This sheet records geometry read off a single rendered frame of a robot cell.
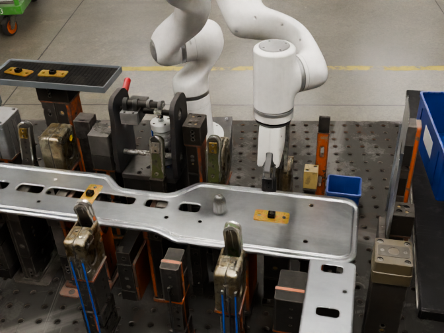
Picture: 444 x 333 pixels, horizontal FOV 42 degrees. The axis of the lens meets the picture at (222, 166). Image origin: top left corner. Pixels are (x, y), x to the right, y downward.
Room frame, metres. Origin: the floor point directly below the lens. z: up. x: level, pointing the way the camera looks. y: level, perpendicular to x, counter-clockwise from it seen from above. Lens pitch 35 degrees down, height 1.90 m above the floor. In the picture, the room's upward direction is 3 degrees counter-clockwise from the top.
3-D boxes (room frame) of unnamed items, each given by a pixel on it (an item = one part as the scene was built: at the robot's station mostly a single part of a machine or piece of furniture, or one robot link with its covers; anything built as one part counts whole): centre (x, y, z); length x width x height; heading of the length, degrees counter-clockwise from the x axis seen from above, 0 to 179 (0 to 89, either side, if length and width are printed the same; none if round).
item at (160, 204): (1.12, 0.16, 0.84); 0.12 x 0.05 x 0.29; 166
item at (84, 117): (1.40, 0.38, 0.90); 0.05 x 0.05 x 0.40; 76
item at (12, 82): (1.55, 0.48, 1.16); 0.37 x 0.14 x 0.02; 76
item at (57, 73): (1.55, 0.48, 1.17); 0.08 x 0.04 x 0.01; 79
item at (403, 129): (0.97, -0.36, 1.17); 0.12 x 0.01 x 0.34; 166
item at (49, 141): (1.36, 0.46, 0.89); 0.13 x 0.11 x 0.38; 166
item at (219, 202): (1.08, 0.01, 1.02); 0.03 x 0.03 x 0.07
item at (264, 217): (1.05, -0.11, 1.01); 0.08 x 0.04 x 0.01; 76
